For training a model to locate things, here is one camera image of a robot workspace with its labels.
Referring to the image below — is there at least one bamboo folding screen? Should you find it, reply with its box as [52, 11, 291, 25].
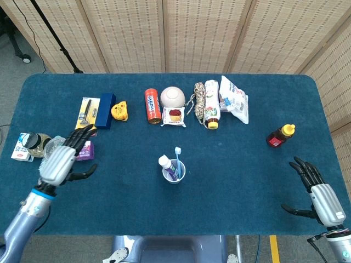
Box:
[0, 0, 351, 176]

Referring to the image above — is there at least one beige upturned bowl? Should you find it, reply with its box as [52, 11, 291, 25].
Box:
[160, 86, 186, 108]

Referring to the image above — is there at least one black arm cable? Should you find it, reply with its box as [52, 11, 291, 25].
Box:
[32, 207, 52, 234]
[307, 228, 347, 263]

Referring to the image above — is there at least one thin black hanging cable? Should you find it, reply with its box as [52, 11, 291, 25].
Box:
[10, 0, 49, 73]

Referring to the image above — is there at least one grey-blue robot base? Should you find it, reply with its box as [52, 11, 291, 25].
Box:
[103, 235, 239, 263]

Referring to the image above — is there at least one white blue carton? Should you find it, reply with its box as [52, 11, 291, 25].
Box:
[10, 133, 35, 162]

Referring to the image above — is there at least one pale green spiral comb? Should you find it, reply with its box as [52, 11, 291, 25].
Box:
[38, 158, 50, 174]

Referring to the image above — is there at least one white plastic cup with handle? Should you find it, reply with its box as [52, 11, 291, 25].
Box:
[161, 158, 186, 185]

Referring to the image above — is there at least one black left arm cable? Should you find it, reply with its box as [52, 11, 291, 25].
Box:
[32, 207, 52, 234]

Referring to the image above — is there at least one white plastic bag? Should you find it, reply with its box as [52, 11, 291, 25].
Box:
[219, 75, 250, 125]

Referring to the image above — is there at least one navy blue box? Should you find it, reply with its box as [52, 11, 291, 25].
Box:
[94, 93, 117, 130]

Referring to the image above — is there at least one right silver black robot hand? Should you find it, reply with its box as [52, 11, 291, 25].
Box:
[280, 156, 346, 227]

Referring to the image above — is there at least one glass jar black lid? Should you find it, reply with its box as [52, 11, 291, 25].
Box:
[21, 131, 53, 159]

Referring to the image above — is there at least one razor in yellow blister pack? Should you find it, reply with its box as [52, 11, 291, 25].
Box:
[73, 97, 101, 138]

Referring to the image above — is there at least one purple toothpaste tube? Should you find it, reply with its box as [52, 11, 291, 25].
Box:
[158, 155, 179, 180]

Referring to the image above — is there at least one tea bottle yellow cap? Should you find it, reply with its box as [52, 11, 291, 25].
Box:
[203, 79, 221, 130]

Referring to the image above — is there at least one teal table cloth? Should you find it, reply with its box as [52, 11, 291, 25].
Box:
[0, 72, 351, 237]

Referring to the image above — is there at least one clear plastic container with clips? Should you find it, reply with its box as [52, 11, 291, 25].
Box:
[43, 135, 66, 160]

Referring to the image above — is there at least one black tripod stand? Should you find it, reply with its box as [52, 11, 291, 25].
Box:
[29, 0, 84, 74]

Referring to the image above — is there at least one purple cardboard box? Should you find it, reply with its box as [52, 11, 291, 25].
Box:
[76, 140, 95, 161]

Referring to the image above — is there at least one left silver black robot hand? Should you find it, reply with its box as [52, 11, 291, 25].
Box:
[38, 123, 98, 187]

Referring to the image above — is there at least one braided beige rope bundle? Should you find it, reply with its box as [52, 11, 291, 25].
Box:
[185, 82, 207, 127]

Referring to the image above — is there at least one black wheeled chair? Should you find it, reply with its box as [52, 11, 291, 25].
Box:
[0, 7, 31, 64]

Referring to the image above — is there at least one orange drink can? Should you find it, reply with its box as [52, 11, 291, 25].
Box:
[144, 88, 162, 125]

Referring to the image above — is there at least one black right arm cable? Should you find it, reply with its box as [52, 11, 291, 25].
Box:
[307, 228, 347, 263]

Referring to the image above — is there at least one yellow toy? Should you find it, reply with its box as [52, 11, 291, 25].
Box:
[110, 100, 129, 122]

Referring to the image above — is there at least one light blue toothbrush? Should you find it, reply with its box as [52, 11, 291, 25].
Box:
[174, 146, 183, 179]

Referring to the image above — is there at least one white snack packet red cake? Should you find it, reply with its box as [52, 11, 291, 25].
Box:
[160, 106, 187, 128]

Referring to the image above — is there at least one honey bottle yellow cap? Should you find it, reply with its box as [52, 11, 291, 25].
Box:
[265, 124, 296, 148]

